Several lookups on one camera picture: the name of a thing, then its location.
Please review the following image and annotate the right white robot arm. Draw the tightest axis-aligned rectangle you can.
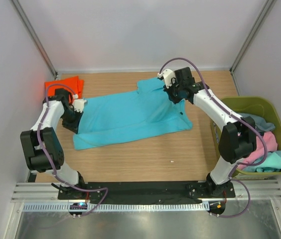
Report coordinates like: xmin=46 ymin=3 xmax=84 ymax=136
xmin=157 ymin=67 xmax=257 ymax=197

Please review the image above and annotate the left controller board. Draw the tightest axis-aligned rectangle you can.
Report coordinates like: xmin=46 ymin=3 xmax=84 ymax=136
xmin=69 ymin=202 xmax=88 ymax=219

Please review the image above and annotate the turquoise blue t shirt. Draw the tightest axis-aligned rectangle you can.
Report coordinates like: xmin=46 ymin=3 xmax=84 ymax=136
xmin=73 ymin=78 xmax=193 ymax=150

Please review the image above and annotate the right controller board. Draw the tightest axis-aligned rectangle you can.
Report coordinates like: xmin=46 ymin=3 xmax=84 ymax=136
xmin=207 ymin=201 xmax=226 ymax=217

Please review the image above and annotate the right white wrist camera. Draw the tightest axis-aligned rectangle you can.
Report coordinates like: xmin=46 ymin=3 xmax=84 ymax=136
xmin=157 ymin=69 xmax=176 ymax=89

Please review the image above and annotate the green plastic bin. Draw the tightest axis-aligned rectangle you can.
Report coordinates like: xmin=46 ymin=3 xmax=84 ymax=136
xmin=222 ymin=97 xmax=281 ymax=180

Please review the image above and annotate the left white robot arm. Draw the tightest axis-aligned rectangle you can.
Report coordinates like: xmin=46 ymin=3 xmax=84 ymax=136
xmin=20 ymin=84 xmax=87 ymax=199

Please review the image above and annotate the light teal t shirt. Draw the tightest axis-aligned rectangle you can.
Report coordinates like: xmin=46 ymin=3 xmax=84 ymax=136
xmin=242 ymin=150 xmax=281 ymax=173

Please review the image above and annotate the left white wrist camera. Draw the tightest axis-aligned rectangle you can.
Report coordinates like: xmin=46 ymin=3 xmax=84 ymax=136
xmin=72 ymin=95 xmax=87 ymax=113

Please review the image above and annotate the controller board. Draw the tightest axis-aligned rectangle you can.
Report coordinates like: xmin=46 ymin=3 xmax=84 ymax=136
xmin=207 ymin=201 xmax=226 ymax=217
xmin=69 ymin=202 xmax=88 ymax=219

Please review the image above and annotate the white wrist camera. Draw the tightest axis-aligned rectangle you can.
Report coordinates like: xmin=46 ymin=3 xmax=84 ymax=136
xmin=157 ymin=69 xmax=176 ymax=89
xmin=72 ymin=95 xmax=87 ymax=113

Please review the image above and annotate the aluminium frame rail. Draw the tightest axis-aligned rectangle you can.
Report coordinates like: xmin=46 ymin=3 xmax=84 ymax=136
xmin=10 ymin=179 xmax=281 ymax=203

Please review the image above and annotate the slotted cable duct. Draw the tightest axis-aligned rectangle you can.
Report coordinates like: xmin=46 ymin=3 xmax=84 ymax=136
xmin=22 ymin=202 xmax=209 ymax=213

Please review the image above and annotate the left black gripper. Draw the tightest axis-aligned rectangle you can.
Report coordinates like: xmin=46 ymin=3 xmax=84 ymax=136
xmin=60 ymin=108 xmax=83 ymax=134

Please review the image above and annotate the pink t shirt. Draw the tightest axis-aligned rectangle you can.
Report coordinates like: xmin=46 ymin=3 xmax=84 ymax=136
xmin=238 ymin=132 xmax=278 ymax=170

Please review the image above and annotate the folded orange t shirt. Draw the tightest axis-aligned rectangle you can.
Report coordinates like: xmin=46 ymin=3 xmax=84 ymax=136
xmin=44 ymin=76 xmax=84 ymax=99

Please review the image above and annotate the grey blue t shirt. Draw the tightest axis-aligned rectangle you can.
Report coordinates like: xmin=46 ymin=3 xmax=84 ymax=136
xmin=240 ymin=113 xmax=276 ymax=136

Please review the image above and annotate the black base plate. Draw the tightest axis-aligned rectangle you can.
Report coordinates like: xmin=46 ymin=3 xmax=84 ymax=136
xmin=51 ymin=181 xmax=236 ymax=205

